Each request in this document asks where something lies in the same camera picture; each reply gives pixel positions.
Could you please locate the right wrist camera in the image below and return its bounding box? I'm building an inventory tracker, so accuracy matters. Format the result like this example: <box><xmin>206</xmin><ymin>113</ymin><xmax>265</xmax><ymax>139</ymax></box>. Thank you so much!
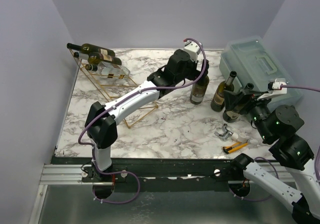
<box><xmin>257</xmin><ymin>78</ymin><xmax>288</xmax><ymax>101</ymax></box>

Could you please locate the chrome faucet handle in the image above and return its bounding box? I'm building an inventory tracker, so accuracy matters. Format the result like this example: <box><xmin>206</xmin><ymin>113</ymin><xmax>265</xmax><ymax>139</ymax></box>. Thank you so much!
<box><xmin>214</xmin><ymin>123</ymin><xmax>234</xmax><ymax>141</ymax></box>

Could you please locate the gold wire wine rack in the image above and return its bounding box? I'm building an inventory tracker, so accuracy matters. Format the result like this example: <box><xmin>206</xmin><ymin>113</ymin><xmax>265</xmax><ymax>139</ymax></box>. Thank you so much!
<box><xmin>63</xmin><ymin>49</ymin><xmax>166</xmax><ymax>134</ymax></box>

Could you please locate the green wine bottle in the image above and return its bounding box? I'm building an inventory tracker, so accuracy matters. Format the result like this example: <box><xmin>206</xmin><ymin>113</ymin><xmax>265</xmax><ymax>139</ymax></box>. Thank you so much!
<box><xmin>189</xmin><ymin>75</ymin><xmax>210</xmax><ymax>105</ymax></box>
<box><xmin>66</xmin><ymin>43</ymin><xmax>116</xmax><ymax>57</ymax></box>
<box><xmin>73</xmin><ymin>52</ymin><xmax>122</xmax><ymax>66</ymax></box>

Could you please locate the yellow utility knife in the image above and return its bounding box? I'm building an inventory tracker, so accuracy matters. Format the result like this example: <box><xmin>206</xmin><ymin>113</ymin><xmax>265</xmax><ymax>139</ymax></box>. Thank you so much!
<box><xmin>222</xmin><ymin>140</ymin><xmax>249</xmax><ymax>155</ymax></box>

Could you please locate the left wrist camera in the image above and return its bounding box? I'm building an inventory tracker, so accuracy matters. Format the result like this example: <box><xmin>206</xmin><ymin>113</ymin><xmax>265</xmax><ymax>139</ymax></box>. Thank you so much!
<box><xmin>183</xmin><ymin>40</ymin><xmax>201</xmax><ymax>62</ymax></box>

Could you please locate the translucent plastic storage box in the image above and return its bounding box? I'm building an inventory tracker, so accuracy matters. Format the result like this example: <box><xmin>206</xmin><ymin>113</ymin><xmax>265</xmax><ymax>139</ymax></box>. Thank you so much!
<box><xmin>219</xmin><ymin>36</ymin><xmax>296</xmax><ymax>92</ymax></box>

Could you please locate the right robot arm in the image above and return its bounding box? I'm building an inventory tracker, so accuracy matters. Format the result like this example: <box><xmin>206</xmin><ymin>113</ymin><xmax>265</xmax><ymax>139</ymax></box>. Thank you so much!
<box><xmin>224</xmin><ymin>88</ymin><xmax>320</xmax><ymax>224</ymax></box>

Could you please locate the dark wine bottle right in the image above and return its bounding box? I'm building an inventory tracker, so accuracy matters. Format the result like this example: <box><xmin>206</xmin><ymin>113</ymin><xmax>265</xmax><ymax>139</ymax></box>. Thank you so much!
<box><xmin>222</xmin><ymin>82</ymin><xmax>254</xmax><ymax>123</ymax></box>

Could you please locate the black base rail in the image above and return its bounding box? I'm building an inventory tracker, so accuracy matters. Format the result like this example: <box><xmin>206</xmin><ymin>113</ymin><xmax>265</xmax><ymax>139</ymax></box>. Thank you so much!
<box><xmin>50</xmin><ymin>154</ymin><xmax>254</xmax><ymax>198</ymax></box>

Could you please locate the white plastic pipe fitting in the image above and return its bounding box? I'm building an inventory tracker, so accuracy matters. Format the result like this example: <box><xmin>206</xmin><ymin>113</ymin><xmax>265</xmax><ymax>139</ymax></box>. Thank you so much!
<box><xmin>231</xmin><ymin>132</ymin><xmax>247</xmax><ymax>143</ymax></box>

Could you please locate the wine bottle cream label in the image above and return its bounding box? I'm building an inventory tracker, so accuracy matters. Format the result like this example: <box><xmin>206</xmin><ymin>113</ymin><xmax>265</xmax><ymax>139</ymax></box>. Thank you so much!
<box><xmin>210</xmin><ymin>71</ymin><xmax>237</xmax><ymax>112</ymax></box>

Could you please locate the green wine bottle back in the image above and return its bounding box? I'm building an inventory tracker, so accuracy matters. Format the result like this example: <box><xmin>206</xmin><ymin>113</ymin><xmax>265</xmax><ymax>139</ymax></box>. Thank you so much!
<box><xmin>189</xmin><ymin>75</ymin><xmax>210</xmax><ymax>105</ymax></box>

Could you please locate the green wine bottle front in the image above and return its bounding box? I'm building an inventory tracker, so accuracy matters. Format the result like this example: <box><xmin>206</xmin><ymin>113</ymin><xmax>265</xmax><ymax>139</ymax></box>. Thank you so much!
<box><xmin>73</xmin><ymin>52</ymin><xmax>122</xmax><ymax>66</ymax></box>

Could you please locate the clear square liquor bottle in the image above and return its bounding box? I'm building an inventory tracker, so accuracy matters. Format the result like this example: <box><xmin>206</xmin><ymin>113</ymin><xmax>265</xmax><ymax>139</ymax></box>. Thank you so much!
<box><xmin>85</xmin><ymin>61</ymin><xmax>131</xmax><ymax>79</ymax></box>

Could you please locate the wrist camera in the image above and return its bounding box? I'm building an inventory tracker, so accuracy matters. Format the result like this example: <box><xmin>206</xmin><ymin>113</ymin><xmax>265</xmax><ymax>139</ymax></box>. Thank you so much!
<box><xmin>183</xmin><ymin>40</ymin><xmax>201</xmax><ymax>62</ymax></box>
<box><xmin>257</xmin><ymin>78</ymin><xmax>288</xmax><ymax>101</ymax></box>

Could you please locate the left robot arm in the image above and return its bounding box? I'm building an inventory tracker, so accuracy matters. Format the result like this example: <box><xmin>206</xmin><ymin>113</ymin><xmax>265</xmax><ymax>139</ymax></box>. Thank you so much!
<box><xmin>84</xmin><ymin>47</ymin><xmax>207</xmax><ymax>173</ymax></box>

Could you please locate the aluminium extrusion rail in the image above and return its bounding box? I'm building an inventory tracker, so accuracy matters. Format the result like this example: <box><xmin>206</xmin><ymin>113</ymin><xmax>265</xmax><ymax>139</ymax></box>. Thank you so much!
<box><xmin>38</xmin><ymin>163</ymin><xmax>88</xmax><ymax>186</ymax></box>

